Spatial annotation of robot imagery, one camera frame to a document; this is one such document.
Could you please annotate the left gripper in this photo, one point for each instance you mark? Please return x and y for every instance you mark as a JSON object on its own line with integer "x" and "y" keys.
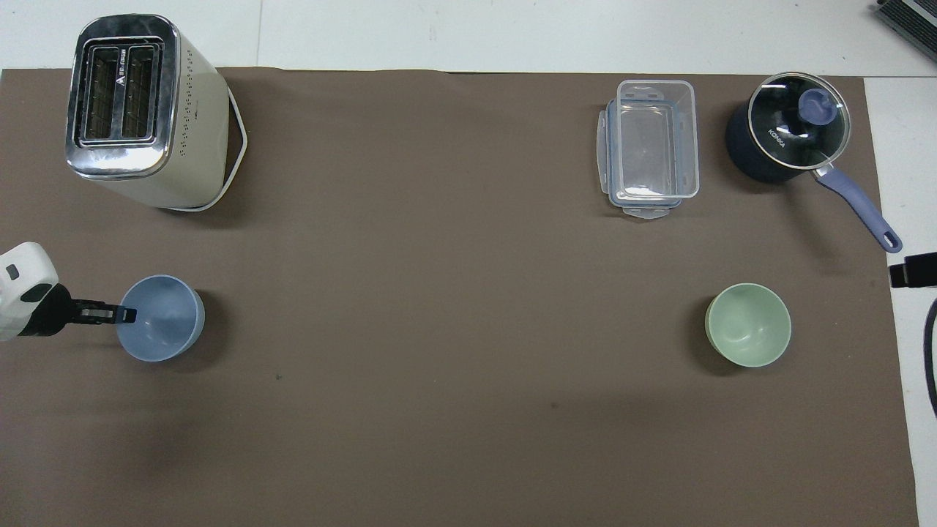
{"x": 53, "y": 311}

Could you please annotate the cream and chrome toaster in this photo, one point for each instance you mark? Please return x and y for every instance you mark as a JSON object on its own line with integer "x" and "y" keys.
{"x": 192, "y": 139}

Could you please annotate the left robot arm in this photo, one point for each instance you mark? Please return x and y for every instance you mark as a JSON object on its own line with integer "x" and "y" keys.
{"x": 22, "y": 263}

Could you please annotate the glass saucepan lid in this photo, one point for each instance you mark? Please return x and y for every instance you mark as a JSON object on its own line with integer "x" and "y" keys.
{"x": 794, "y": 124}

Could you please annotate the clear plastic container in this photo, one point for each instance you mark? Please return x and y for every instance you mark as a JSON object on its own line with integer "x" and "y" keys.
{"x": 655, "y": 146}

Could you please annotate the clear plastic container lid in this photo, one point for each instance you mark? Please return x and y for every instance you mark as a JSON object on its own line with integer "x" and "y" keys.
{"x": 644, "y": 211}

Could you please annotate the blue bowl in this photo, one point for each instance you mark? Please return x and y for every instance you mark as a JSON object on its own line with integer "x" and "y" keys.
{"x": 165, "y": 322}

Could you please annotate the green bowl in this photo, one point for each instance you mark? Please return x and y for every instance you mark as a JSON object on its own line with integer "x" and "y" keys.
{"x": 748, "y": 326}

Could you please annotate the dark blue saucepan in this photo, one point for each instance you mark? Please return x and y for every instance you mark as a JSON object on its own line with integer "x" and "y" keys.
{"x": 853, "y": 201}

